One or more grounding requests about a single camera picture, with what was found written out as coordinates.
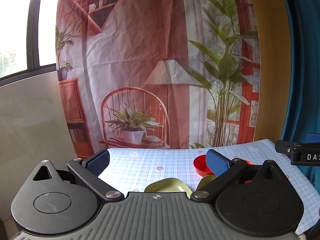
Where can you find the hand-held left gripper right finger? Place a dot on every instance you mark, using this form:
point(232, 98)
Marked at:
point(216, 164)

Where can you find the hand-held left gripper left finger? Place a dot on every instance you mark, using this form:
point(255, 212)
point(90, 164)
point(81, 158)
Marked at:
point(98, 161)

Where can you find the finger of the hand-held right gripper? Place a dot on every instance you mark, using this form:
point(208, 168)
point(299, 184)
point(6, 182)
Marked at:
point(283, 146)
point(313, 138)

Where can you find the green bowl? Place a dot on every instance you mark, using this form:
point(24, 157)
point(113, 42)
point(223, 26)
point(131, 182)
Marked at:
point(170, 186)
point(206, 181)

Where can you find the blue checked tablecloth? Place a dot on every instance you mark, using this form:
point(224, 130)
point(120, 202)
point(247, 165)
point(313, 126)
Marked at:
point(150, 160)

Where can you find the blue curtain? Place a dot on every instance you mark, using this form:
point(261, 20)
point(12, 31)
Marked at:
point(302, 55)

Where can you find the printed backdrop cloth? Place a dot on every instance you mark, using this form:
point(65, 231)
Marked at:
point(150, 55)

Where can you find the window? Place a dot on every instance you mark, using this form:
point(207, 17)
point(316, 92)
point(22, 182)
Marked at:
point(15, 30)

